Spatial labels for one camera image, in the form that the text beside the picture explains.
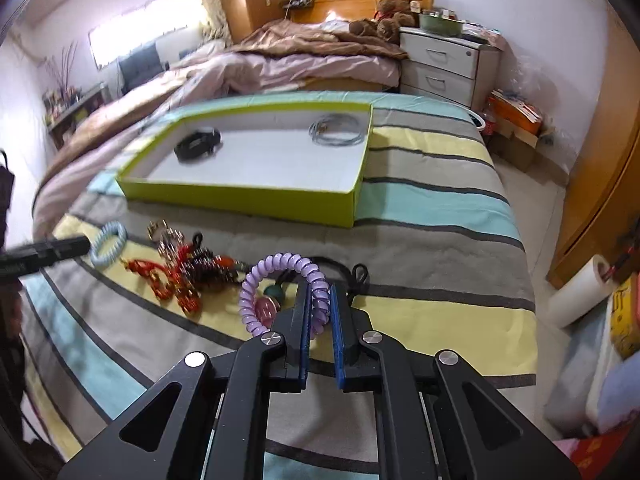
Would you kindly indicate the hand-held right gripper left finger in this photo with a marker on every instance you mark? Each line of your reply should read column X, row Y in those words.
column 304, row 340

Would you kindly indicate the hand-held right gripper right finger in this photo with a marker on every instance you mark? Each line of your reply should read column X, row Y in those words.
column 340, row 340

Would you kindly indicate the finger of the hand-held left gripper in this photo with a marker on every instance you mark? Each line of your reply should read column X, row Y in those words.
column 50, row 251

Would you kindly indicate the rhinestone gold hair clip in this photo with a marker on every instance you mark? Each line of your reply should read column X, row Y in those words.
column 172, row 245

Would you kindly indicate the green cardboard box tray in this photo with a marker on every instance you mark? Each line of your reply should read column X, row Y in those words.
column 280, row 160

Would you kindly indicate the black stand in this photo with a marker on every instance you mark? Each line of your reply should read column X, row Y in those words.
column 5, row 195

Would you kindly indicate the cluttered side shelf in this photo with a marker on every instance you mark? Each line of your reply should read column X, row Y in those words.
column 75, row 110

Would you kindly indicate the black wristband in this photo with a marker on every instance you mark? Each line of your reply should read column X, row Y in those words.
column 187, row 149

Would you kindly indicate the dried branches in vase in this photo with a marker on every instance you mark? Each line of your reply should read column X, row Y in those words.
column 62, row 70

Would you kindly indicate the dark office chair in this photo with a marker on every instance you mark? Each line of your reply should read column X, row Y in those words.
column 137, row 65

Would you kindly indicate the bright window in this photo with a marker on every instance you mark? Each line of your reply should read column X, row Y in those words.
column 130, row 35

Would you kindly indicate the grey cushion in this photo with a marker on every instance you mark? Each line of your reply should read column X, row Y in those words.
column 575, row 380

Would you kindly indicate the white paper roll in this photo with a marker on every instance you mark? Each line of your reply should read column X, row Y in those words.
column 575, row 295

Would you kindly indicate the beige bed base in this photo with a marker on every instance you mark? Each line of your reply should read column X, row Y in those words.
column 350, row 85

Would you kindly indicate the cardboard box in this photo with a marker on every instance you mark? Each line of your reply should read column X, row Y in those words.
column 515, row 150

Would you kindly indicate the white trash bin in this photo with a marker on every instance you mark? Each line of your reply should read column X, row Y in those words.
column 479, row 121

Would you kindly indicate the pink and brown quilt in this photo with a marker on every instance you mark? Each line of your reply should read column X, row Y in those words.
column 280, row 67

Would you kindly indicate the yellow box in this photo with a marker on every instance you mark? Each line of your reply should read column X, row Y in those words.
column 625, row 315

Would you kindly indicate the patterned curtain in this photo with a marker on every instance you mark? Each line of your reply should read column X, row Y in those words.
column 210, row 5

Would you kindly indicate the white drawer nightstand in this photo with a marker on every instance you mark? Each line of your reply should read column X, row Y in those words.
column 440, row 60

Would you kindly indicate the wooden door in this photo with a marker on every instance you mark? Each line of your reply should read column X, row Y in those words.
column 600, row 185

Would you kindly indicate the brown teddy bear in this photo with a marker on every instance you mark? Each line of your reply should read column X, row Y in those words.
column 387, row 27

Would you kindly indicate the green basin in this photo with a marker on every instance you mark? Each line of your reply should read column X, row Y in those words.
column 440, row 25

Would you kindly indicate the wooden bed headboard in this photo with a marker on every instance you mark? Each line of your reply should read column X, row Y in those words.
column 340, row 7

